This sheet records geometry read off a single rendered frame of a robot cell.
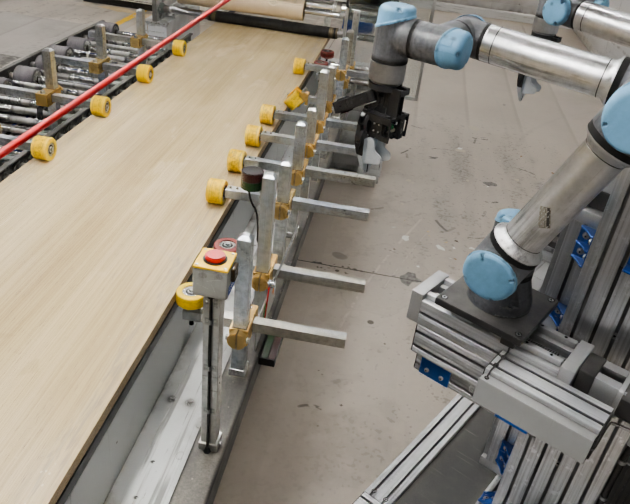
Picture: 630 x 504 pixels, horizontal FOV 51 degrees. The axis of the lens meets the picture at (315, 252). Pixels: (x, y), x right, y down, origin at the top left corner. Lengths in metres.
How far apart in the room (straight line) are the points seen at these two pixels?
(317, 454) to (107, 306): 1.15
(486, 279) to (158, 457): 0.89
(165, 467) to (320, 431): 1.05
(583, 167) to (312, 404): 1.74
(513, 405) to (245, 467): 1.23
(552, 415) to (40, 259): 1.34
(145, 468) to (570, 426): 0.97
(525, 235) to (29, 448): 1.03
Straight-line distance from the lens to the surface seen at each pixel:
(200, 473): 1.57
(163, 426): 1.78
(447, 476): 2.32
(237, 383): 1.77
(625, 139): 1.22
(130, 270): 1.83
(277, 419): 2.65
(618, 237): 1.62
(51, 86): 2.93
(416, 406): 2.81
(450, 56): 1.31
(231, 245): 1.93
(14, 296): 1.78
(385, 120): 1.39
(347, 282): 1.90
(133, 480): 1.67
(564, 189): 1.30
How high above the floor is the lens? 1.92
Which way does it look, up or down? 32 degrees down
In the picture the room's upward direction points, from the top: 7 degrees clockwise
